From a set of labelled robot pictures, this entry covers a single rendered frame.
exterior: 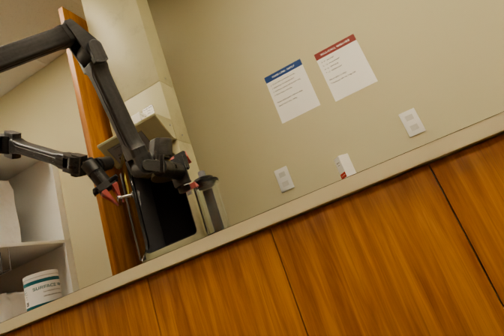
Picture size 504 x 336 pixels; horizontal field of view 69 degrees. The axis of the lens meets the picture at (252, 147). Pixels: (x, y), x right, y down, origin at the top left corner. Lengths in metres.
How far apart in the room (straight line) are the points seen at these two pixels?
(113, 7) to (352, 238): 1.62
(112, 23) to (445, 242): 1.72
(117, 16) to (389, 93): 1.37
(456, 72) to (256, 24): 1.02
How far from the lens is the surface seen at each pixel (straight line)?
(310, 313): 1.06
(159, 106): 1.68
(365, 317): 1.03
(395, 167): 0.97
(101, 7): 2.16
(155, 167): 1.17
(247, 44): 2.08
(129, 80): 1.84
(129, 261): 1.67
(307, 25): 1.99
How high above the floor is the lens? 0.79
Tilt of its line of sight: 18 degrees up
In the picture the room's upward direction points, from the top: 20 degrees counter-clockwise
